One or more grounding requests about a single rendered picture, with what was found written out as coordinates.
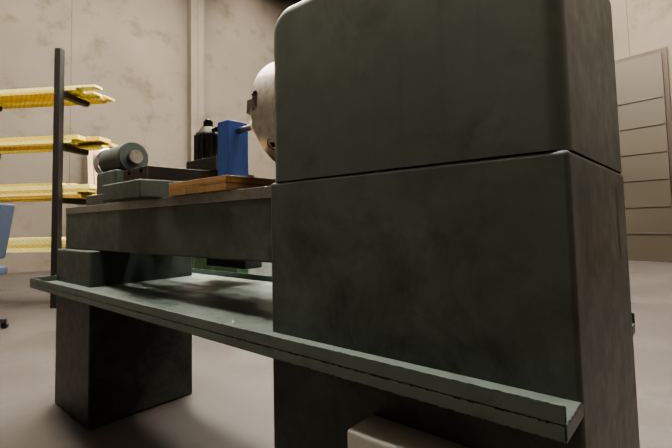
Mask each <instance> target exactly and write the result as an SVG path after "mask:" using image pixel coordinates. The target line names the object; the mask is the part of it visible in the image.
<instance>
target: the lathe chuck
mask: <svg viewBox="0 0 672 448"><path fill-rule="evenodd" d="M273 84H274V62H272V63H270V64H268V65H267V66H265V67H264V68H263V69H262V70H261V71H260V72H259V74H258V75H257V77H256V79H255V81H254V84H253V87H252V90H251V95H255V92H256V93H258V94H257V107H256V110H254V109H253V108H251V109H250V115H251V121H252V125H253V128H254V131H255V134H256V136H257V139H258V141H259V143H260V144H261V146H262V148H263V149H264V151H265V152H266V153H267V154H268V156H269V157H270V158H271V159H272V160H273V161H275V150H274V149H272V148H271V147H270V146H269V145H268V140H269V139H272V140H274V141H275V117H274V112H273V103H272V93H273Z"/></svg>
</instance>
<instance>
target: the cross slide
mask: <svg viewBox="0 0 672 448"><path fill-rule="evenodd" d="M216 176H218V171H206V170H194V169H183V168H171V167H159V166H143V167H139V168H134V169H130V170H125V171H124V182H125V181H131V180H136V179H153V180H169V181H189V180H196V179H203V178H209V177H216Z"/></svg>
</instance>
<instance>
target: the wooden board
mask: <svg viewBox="0 0 672 448"><path fill-rule="evenodd" d="M272 183H276V179H269V178H257V177H244V176H231V175H223V176H216V177H209V178H203V179H196V180H189V181H183V182H176V183H169V196H182V195H191V194H200V193H210V192H219V191H228V190H237V189H246V188H256V187H265V186H271V184H272Z"/></svg>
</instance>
